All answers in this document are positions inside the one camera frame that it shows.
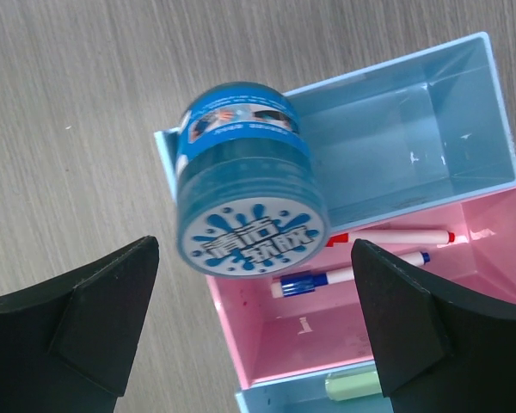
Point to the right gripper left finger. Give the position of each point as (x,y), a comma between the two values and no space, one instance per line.
(68,344)

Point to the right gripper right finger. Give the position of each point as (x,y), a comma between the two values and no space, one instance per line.
(437,346)

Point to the green utility knife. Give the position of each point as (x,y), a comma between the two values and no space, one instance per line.
(346,386)

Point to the red capped white marker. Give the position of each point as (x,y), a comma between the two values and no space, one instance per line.
(433,237)

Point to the blue capped white marker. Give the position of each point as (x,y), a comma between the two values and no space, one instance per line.
(308,279)

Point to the pink plastic box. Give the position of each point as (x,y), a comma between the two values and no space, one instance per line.
(271,339)

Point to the light blue box middle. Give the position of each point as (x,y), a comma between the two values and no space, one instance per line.
(306,393)

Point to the light blue box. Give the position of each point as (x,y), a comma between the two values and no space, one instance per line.
(415,132)
(306,393)

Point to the light blue box left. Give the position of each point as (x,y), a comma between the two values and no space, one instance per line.
(415,132)

